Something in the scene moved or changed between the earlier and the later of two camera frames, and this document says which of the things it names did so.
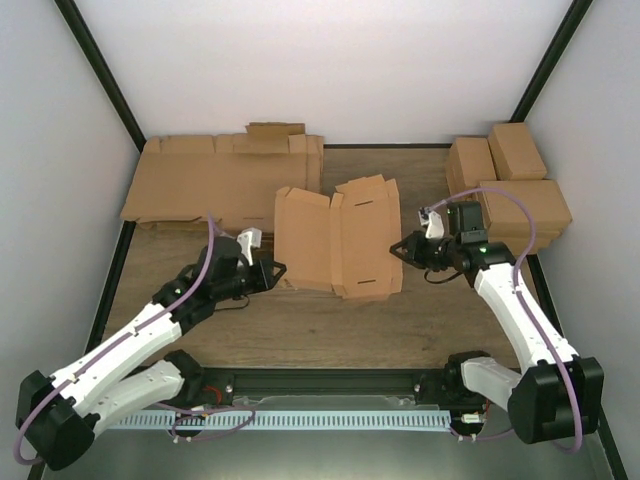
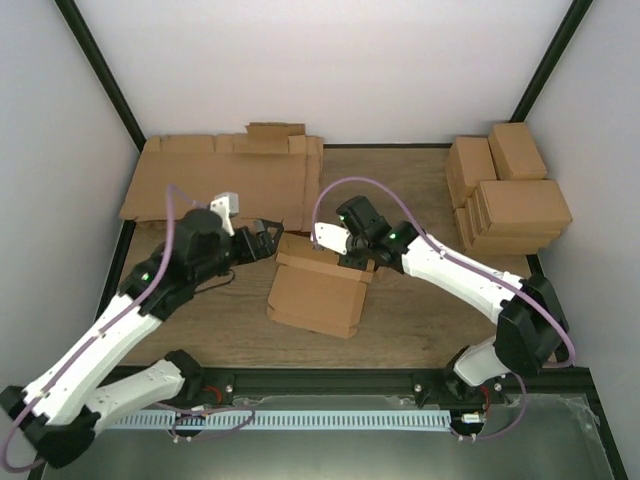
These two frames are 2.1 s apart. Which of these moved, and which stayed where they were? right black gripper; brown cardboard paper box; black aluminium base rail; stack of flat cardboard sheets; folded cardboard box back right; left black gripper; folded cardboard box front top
Moved: brown cardboard paper box; right black gripper; left black gripper
Stayed: folded cardboard box front top; stack of flat cardboard sheets; folded cardboard box back right; black aluminium base rail
